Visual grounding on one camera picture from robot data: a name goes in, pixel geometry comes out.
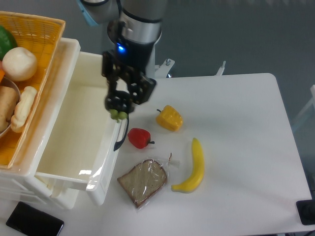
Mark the metal bowl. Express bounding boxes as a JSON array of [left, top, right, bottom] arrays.
[[0, 77, 21, 138]]

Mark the black drawer handle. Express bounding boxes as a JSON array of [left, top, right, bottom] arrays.
[[114, 117, 129, 151]]

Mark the red toy bell pepper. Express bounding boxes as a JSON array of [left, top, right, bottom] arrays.
[[127, 128, 155, 149]]

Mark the black smartphone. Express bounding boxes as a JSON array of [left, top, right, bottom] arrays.
[[6, 202, 64, 236]]

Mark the yellow toy banana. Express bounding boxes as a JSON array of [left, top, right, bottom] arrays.
[[171, 138, 205, 193]]

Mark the green toy pepper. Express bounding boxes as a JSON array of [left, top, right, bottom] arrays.
[[0, 26, 18, 61]]

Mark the white open upper drawer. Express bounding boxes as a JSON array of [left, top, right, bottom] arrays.
[[36, 52, 121, 209]]

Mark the white round toy bun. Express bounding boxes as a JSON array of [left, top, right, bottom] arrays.
[[2, 47, 37, 82]]

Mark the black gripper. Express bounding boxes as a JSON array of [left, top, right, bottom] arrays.
[[101, 37, 157, 114]]

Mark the orange woven basket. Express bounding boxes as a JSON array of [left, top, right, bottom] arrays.
[[0, 11, 65, 169]]

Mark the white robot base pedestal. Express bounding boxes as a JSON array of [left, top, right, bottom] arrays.
[[146, 44, 175, 79]]

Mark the orange toy piece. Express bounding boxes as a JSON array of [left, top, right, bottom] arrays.
[[0, 69, 5, 82]]

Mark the beige toy bread roll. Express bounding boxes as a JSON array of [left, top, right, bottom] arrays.
[[0, 86, 19, 132]]

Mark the bagged bread slice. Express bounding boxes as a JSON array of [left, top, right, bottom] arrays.
[[117, 155, 180, 209]]

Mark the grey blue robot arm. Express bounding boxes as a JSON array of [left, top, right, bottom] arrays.
[[77, 0, 167, 119]]

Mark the cream toy pastry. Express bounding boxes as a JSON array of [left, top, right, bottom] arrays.
[[11, 86, 37, 133]]

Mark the black device at edge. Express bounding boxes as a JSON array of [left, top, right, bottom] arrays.
[[296, 200, 315, 225]]

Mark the white plastic drawer cabinet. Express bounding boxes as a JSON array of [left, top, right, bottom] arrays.
[[0, 37, 82, 210]]

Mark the dark purple mangosteen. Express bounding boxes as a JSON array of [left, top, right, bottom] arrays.
[[104, 96, 128, 122]]

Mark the yellow toy bell pepper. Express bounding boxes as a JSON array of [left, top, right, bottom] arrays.
[[156, 105, 183, 132]]

